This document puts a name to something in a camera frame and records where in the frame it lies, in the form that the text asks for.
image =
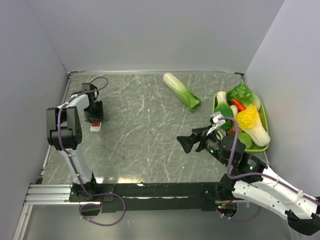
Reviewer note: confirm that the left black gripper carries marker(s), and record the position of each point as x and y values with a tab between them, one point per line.
99	115

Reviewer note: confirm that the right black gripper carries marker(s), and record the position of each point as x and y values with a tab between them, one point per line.
186	141

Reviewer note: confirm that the white remote control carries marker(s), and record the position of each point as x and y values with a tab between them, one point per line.
96	125

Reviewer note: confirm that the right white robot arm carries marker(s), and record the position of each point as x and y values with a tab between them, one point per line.
252	180

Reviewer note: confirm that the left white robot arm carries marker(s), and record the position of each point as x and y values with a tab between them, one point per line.
64	133

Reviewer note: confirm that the long green napa cabbage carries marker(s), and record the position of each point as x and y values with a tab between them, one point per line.
184	94

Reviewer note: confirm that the brown mushroom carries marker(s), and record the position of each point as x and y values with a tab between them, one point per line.
231	130

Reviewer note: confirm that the bok choy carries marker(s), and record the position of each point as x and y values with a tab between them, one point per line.
222	105

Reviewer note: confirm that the white mushroom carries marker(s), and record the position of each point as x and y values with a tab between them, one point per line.
234	109

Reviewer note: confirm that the round green cabbage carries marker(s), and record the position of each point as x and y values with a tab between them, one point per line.
245	139

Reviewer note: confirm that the red chili pepper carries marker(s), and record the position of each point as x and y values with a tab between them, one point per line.
239	105

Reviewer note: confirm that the yellow napa cabbage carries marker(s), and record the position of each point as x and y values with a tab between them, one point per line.
250	122

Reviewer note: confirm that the green lettuce head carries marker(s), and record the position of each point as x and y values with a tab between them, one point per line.
243	94

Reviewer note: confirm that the green plastic tray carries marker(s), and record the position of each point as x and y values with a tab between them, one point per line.
263	117

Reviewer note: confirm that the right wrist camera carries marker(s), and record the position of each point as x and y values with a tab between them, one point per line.
217	120

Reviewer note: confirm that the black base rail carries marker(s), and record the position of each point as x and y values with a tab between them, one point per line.
115	197

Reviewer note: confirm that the aluminium frame rail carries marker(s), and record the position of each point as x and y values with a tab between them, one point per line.
47	194

